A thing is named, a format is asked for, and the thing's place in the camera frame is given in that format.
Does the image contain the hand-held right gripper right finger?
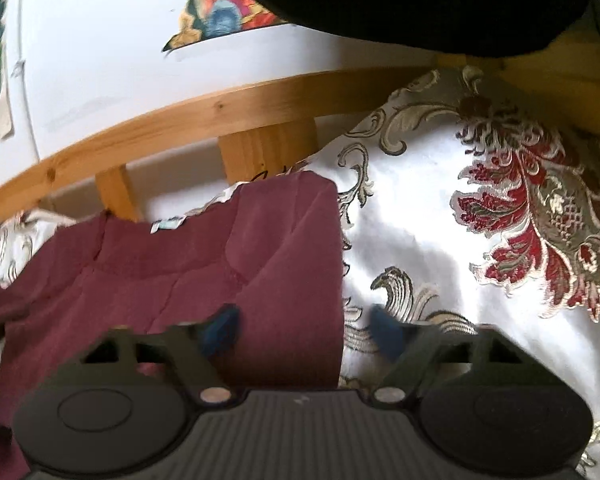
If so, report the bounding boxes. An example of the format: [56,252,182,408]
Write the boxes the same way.
[369,304,528,406]

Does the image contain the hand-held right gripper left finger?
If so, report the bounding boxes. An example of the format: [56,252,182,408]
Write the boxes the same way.
[80,304,242,406]

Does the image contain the maroon shirt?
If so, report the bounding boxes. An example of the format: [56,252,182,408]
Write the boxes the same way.
[0,170,346,480]

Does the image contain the white floral bedspread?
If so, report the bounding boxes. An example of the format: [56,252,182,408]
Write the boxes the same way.
[0,65,600,480]

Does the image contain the colourful floral cushion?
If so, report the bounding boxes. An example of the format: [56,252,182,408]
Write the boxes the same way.
[145,0,288,53]

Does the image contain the wooden bed frame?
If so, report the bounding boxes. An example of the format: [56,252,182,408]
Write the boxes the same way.
[0,60,506,223]

